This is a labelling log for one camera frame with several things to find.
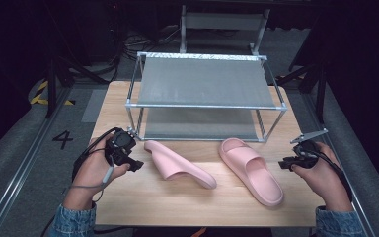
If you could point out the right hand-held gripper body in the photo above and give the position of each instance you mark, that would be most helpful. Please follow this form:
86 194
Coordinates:
306 156

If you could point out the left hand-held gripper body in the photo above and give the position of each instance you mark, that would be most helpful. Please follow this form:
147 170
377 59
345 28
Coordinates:
120 146

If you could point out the pink slipper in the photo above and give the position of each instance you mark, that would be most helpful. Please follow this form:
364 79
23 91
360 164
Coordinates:
174 164
256 174

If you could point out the metal shoe rack grey shelves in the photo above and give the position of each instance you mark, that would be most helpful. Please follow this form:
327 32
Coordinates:
204 82

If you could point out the person's right hand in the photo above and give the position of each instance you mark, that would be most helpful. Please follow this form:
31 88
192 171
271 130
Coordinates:
327 184

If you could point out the person's left hand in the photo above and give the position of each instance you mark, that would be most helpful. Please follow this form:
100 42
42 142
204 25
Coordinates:
90 174

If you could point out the black stand legs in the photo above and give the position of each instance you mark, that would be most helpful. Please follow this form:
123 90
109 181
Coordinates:
320 89

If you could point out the black tripod stand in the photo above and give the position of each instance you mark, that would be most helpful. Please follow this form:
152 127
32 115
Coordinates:
52 82

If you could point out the yellow black floor tape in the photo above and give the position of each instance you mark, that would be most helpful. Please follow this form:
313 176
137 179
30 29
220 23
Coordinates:
39 95

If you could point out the grey metal stand frame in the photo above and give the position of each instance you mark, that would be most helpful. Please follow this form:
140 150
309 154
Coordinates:
222 21

